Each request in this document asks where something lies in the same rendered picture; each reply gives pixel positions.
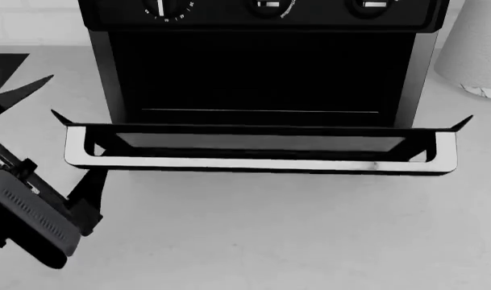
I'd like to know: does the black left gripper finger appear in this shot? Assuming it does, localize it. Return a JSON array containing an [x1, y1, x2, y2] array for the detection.
[[0, 74, 56, 122], [64, 168, 109, 237]]

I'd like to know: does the black oven control knob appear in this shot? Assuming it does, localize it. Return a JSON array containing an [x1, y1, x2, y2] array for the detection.
[[247, 0, 297, 19], [345, 0, 396, 21]]

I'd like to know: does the black timer knob white pointer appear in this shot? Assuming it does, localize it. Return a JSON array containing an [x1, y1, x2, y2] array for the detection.
[[142, 0, 194, 19]]

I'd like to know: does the white textured container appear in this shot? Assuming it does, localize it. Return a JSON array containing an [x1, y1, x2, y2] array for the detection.
[[433, 0, 491, 102]]

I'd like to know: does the black toaster oven body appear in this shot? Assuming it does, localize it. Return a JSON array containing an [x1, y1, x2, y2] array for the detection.
[[77, 0, 451, 128]]

